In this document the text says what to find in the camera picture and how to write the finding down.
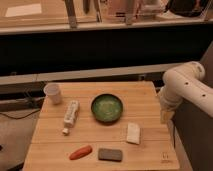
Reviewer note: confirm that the dark robot base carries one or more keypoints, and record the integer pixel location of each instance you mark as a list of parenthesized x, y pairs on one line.
[(194, 138)]

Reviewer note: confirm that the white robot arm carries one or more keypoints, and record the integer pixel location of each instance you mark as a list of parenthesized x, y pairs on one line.
[(184, 82)]

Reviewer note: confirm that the white sponge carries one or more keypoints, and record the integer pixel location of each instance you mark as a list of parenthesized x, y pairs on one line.
[(133, 133)]

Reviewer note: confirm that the grey eraser block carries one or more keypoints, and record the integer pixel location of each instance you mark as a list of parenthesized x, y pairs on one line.
[(110, 154)]

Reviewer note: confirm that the green round bowl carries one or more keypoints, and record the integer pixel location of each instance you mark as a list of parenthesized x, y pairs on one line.
[(107, 108)]

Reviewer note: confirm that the white squeeze tube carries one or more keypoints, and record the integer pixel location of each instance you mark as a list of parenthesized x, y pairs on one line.
[(70, 116)]

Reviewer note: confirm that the orange toy carrot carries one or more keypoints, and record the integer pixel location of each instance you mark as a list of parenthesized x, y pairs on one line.
[(81, 152)]

